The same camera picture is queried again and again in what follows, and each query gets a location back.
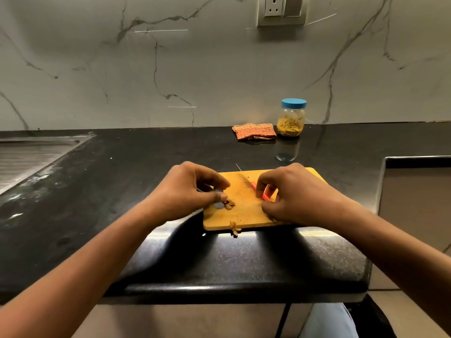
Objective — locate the person's left hand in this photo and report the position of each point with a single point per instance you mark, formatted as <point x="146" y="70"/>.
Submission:
<point x="179" y="197"/>

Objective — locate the person's right hand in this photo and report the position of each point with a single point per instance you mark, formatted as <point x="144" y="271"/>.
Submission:
<point x="306" y="200"/>

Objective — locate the blue-lidded plastic jar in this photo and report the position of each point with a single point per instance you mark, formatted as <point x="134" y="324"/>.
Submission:
<point x="291" y="117"/>

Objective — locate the blue jar lid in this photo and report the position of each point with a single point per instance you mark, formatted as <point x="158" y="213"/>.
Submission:
<point x="294" y="103"/>

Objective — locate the person's left forearm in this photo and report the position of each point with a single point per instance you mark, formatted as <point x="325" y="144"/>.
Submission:
<point x="70" y="278"/>

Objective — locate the wooden cutting board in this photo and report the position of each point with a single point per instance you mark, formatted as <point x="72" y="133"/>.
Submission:
<point x="243" y="207"/>

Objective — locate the orange checked cloth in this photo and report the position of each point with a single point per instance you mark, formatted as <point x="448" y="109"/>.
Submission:
<point x="253" y="131"/>

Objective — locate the beige cabinet door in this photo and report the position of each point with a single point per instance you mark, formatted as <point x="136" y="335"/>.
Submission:
<point x="412" y="207"/>

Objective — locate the beige lower cabinet front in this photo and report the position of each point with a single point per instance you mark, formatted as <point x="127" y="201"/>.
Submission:
<point x="176" y="322"/>

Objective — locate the steel sink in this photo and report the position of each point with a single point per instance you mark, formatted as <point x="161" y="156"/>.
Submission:
<point x="28" y="158"/>

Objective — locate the grey wall switch plate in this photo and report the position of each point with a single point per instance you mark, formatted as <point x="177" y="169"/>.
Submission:
<point x="282" y="10"/>

